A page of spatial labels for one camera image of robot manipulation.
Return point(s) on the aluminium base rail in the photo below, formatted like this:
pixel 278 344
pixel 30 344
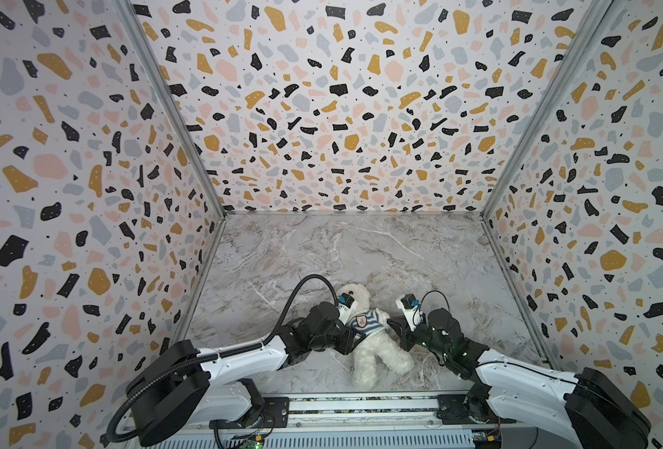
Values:
pixel 331 410

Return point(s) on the white fluffy teddy bear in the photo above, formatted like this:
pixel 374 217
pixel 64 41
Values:
pixel 379 347

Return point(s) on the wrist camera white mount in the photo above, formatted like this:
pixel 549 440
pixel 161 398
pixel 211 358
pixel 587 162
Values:
pixel 347 306
pixel 410 306

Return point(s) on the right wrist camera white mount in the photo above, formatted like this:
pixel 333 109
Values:
pixel 410 306

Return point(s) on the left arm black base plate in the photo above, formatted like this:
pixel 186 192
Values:
pixel 268 413

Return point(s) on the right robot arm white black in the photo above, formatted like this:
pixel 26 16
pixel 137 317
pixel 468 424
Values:
pixel 584 408

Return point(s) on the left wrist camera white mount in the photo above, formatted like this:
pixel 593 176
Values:
pixel 347 306

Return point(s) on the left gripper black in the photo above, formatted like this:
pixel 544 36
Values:
pixel 345 335

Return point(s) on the blue white striped knit sweater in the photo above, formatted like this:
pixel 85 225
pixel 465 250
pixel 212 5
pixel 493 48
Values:
pixel 369 323

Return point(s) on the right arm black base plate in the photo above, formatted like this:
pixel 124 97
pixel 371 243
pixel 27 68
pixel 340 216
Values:
pixel 470 407

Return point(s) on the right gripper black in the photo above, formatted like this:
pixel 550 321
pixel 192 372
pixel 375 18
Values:
pixel 404 331

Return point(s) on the grey vented cable duct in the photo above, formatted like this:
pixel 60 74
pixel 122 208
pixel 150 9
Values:
pixel 388 437

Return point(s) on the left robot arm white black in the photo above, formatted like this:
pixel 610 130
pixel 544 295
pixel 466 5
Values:
pixel 187 384

